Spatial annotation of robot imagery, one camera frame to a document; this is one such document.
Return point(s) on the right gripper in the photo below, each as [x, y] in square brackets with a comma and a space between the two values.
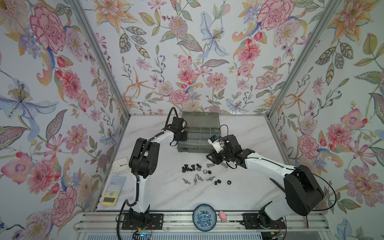
[215, 159]

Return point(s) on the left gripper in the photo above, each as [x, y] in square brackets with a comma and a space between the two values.
[184, 136]

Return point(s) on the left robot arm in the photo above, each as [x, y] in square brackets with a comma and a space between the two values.
[145, 156]

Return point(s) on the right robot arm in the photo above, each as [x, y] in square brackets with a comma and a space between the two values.
[302, 191]

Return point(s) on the grey plastic organizer box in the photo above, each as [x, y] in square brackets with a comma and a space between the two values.
[200, 127]

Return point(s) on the blue patterned ceramic plate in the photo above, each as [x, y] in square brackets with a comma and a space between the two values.
[204, 217]

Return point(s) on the pink toy pig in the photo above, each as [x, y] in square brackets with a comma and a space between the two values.
[222, 216]

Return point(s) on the white square clock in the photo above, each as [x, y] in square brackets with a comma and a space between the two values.
[121, 166]

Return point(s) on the blue yellow calculator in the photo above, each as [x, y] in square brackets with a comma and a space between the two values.
[113, 191]

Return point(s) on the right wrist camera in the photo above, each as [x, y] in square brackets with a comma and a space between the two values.
[216, 143]

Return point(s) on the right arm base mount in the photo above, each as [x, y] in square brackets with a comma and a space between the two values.
[256, 221]

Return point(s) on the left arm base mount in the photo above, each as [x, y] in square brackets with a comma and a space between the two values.
[134, 221]

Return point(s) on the aluminium rail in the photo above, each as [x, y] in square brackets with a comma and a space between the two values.
[183, 222]

